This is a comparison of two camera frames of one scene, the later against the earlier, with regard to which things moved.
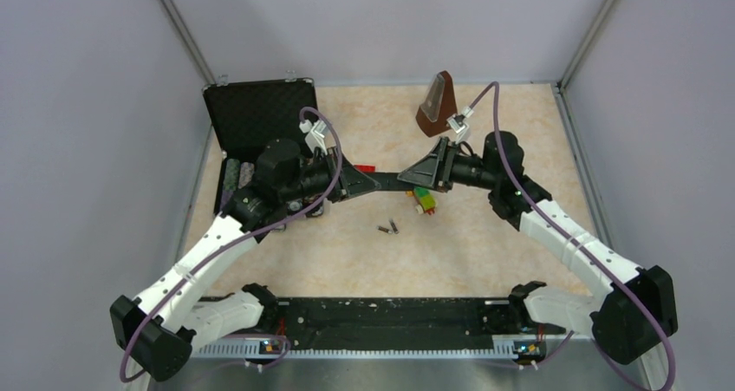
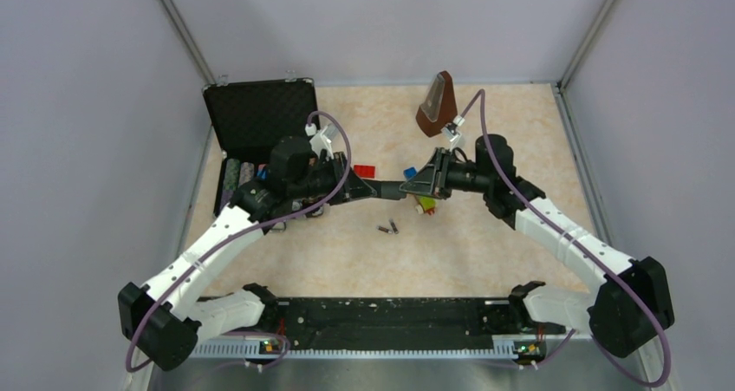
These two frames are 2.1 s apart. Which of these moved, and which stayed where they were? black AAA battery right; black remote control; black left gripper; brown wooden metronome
Moved: black remote control
Stayed: brown wooden metronome; black AAA battery right; black left gripper
